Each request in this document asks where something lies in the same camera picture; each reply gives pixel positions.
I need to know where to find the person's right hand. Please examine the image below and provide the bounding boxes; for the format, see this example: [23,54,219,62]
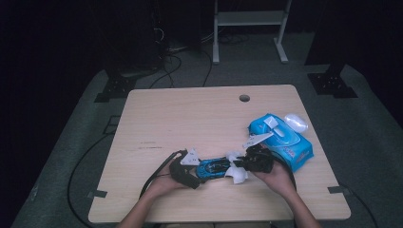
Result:
[253,161,297,200]

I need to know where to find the person's legs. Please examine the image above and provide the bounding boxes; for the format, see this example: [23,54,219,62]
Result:
[158,222,270,228]

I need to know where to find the short black floor cable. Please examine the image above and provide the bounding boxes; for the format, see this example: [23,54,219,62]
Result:
[340,183,380,228]

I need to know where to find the white round plastic lid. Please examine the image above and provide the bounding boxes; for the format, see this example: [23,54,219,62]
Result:
[283,113,309,133]

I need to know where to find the black stand base plate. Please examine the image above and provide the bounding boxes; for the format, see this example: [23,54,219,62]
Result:
[93,74,138,104]

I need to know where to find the black stand base with post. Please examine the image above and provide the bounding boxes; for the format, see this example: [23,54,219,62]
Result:
[307,61,359,99]

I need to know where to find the blue and black toy car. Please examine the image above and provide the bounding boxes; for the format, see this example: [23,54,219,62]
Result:
[195,156,234,182]

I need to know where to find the left hand-held gripper black cable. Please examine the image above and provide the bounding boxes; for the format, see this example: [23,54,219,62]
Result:
[139,149,189,199]

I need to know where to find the looped black background cable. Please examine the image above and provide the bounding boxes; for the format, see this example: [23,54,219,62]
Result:
[148,54,183,89]

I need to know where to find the right hand-held gripper black cable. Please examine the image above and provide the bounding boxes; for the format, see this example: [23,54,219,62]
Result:
[270,155,297,193]

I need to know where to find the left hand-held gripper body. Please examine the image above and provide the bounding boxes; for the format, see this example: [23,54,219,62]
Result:
[169,147,202,183]

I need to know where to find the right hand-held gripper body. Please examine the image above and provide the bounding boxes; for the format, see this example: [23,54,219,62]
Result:
[241,132,275,174]

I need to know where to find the person's left hand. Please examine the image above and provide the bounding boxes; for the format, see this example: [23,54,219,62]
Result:
[146,162,192,200]

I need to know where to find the straight black background cable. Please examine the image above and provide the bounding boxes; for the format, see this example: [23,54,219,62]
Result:
[201,48,214,88]

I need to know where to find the hand-held gripper black cable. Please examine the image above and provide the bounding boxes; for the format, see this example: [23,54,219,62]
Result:
[139,149,189,199]
[270,155,297,193]

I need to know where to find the blue wet wipes pack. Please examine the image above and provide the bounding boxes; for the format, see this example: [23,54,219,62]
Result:
[247,113,316,174]

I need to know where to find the long black floor cable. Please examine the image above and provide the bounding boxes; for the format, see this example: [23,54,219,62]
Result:
[67,131,117,228]

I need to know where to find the grey tape strip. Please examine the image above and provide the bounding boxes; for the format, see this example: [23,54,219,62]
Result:
[86,189,108,200]
[327,185,352,195]

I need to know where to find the white metal stand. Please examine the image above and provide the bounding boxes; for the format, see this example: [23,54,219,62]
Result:
[212,0,293,66]

